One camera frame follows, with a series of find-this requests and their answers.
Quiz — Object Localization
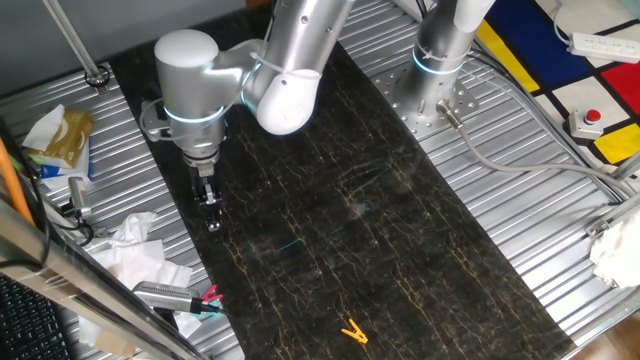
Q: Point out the red clothespin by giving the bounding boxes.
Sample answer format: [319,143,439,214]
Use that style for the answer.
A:
[199,283,225,304]

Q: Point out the black hub cable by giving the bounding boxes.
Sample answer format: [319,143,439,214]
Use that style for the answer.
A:
[189,297,239,319]

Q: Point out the silver frame bracket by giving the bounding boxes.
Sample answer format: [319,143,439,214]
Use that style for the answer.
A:
[583,192,640,240]

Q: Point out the white power strip cord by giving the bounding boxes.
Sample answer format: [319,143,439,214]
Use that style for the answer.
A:
[551,0,576,47]

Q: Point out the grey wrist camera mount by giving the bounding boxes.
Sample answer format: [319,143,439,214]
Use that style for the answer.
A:
[138,98,176,145]

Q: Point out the white blue tissue pack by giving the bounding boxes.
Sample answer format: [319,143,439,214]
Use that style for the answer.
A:
[38,142,94,192]

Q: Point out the black camera cable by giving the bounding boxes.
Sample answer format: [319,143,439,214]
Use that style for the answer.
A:
[52,202,97,247]

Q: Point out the white tissue sheet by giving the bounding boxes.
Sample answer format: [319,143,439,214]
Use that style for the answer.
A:
[21,103,67,152]

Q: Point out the black keyboard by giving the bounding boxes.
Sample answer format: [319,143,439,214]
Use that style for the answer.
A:
[0,273,74,360]

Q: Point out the silver stand pole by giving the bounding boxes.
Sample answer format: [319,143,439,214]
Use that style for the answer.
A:
[41,0,112,97]

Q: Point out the orange tube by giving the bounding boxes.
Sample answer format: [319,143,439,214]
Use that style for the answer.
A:
[0,137,36,227]

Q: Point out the white paper sheets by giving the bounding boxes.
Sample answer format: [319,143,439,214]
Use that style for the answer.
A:
[77,238,202,347]

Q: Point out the white power strip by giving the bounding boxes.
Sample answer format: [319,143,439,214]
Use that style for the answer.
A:
[568,31,640,65]

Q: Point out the silver depth camera on mount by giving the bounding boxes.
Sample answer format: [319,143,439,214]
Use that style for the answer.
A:
[66,175,94,220]

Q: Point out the black marble pattern mat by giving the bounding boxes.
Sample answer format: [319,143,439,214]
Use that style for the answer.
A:
[108,0,577,360]

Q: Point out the crumpled white tissue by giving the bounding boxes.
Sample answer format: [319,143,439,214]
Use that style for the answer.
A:
[108,211,159,247]

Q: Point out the orange clothespin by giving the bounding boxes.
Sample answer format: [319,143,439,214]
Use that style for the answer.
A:
[340,318,370,345]

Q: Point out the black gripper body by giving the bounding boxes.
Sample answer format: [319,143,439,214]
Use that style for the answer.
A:
[191,167,224,207]

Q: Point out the colourful Mondrian pattern mat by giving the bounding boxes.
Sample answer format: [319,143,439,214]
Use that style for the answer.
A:
[474,0,640,166]

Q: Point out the grey ribbed hub device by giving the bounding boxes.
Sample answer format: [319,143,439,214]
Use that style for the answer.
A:
[131,280,202,315]

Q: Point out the yellow tissue box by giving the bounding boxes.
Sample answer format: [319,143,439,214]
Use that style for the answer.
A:
[42,108,96,170]

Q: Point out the teal clothespin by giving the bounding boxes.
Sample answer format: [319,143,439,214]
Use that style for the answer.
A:
[193,293,225,319]

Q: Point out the silver aluminium frame beam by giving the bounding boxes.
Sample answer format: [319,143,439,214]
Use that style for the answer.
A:
[0,197,206,360]

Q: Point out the grey emergency stop button box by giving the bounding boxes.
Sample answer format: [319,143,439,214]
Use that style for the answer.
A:
[566,108,607,142]

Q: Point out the white crumpled bag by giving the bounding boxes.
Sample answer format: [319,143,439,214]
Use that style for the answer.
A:
[588,209,640,290]

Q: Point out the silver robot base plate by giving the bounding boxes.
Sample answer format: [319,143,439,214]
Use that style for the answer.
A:
[372,63,481,141]

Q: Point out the thick grey robot cable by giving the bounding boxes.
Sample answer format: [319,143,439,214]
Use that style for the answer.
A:
[435,98,639,199]

